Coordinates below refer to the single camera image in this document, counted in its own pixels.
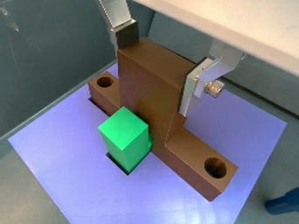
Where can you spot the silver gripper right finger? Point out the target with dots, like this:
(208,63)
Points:
(201,80)

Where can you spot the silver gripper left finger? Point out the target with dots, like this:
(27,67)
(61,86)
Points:
(123,28)

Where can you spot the brown T-shaped block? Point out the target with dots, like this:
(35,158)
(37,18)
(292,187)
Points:
(148,88)

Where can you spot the purple base board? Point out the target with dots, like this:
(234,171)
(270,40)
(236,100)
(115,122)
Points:
(64,152)

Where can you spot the green U-shaped block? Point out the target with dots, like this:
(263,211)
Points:
(127,138)

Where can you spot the blue cylinder peg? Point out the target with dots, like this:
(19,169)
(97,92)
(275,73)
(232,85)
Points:
(284,204)

